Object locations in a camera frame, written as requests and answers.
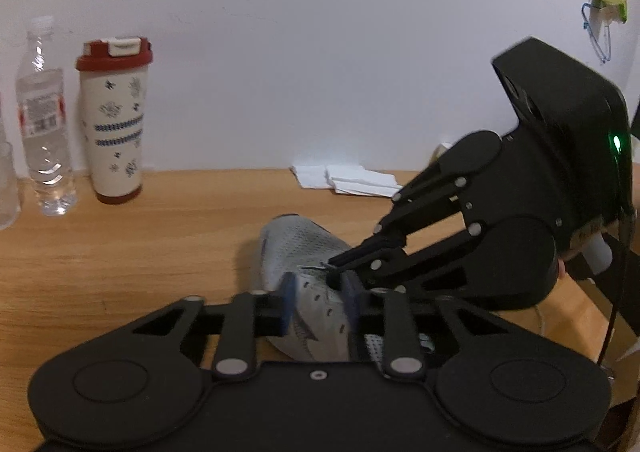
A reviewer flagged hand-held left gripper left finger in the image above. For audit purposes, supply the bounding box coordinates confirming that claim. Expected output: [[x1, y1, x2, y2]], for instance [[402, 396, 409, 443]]
[[119, 273, 299, 380]]

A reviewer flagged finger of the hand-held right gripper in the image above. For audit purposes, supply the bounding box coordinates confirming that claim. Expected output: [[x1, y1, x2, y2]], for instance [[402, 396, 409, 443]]
[[344, 221, 484, 292], [327, 164, 470, 274]]

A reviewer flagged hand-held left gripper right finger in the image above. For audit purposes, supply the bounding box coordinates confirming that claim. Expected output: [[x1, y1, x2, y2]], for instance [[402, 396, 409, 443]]
[[342, 272, 516, 379]]

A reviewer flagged grey shoelace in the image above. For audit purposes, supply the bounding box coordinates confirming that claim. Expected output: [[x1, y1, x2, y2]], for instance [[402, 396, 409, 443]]
[[299, 259, 337, 279]]

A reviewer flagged grey and blue sneaker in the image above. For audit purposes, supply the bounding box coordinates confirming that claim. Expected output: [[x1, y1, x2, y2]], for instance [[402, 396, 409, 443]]
[[260, 214, 436, 364]]

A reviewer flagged white folded tissue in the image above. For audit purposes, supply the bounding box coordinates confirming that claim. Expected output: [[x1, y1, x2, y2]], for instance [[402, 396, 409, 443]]
[[291, 163, 402, 197]]

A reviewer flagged red-lidded patterned tumbler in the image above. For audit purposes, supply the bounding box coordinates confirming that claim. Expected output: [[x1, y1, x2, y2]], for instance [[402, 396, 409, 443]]
[[76, 36, 154, 205]]

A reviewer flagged white-label water bottle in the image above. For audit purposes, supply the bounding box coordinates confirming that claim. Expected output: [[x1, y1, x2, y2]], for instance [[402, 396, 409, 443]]
[[15, 16, 79, 217]]

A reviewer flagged blue wire hanger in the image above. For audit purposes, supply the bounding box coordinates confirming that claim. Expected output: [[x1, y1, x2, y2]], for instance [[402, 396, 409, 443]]
[[580, 2, 614, 65]]

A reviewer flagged black cable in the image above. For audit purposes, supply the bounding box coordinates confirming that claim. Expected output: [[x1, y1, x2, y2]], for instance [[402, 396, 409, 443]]
[[594, 209, 639, 366]]

